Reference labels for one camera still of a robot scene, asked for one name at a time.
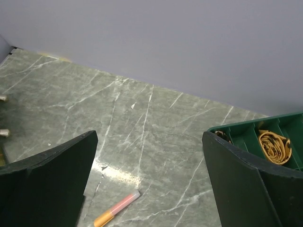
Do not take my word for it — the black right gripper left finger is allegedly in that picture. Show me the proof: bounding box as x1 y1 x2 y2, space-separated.
0 131 98 227

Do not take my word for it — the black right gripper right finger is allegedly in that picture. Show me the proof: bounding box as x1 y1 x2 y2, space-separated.
202 131 303 227

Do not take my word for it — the round beige drawer cabinet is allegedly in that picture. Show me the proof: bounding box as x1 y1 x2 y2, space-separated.
0 94 10 166

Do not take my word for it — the green compartment organizer tray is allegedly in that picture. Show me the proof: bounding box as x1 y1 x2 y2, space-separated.
209 113 303 172

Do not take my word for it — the orange pink marker pen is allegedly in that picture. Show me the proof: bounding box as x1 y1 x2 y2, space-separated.
94 190 140 227

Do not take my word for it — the brown black hair scrunchie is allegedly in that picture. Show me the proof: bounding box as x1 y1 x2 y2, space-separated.
214 130 232 144

